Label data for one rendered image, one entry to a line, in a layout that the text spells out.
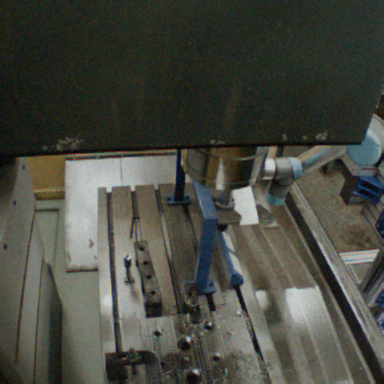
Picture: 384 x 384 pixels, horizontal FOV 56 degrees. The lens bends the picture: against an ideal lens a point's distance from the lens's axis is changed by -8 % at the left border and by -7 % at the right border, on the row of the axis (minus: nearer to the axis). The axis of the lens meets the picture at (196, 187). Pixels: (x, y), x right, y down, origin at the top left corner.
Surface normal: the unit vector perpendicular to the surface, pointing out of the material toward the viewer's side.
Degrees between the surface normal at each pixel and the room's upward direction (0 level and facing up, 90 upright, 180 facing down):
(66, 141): 90
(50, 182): 90
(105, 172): 24
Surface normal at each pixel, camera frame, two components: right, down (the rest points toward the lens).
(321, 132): 0.19, 0.62
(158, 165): 0.15, -0.46
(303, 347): 0.11, -0.69
